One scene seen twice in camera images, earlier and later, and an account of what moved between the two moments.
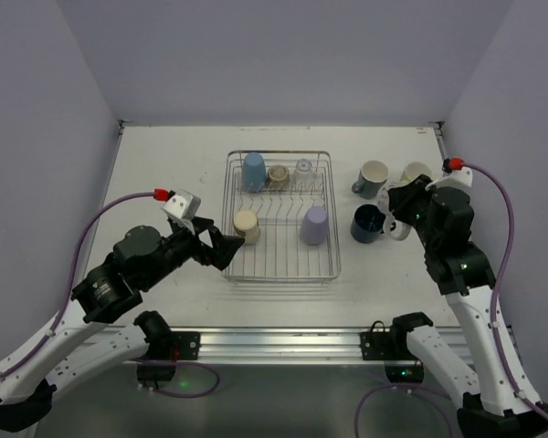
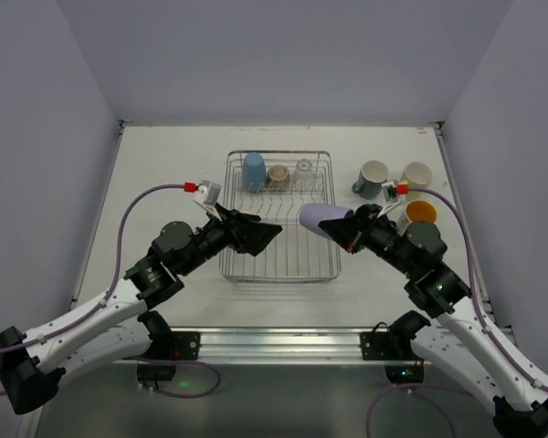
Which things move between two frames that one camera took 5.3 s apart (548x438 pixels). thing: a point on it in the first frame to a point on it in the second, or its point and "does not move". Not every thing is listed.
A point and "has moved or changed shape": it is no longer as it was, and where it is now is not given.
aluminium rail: [279, 344] does not move
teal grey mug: [373, 178] does not move
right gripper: [408, 201] to [363, 229]
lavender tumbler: [313, 227] has moved or changed shape
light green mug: [413, 170] does not move
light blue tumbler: [254, 179] does not move
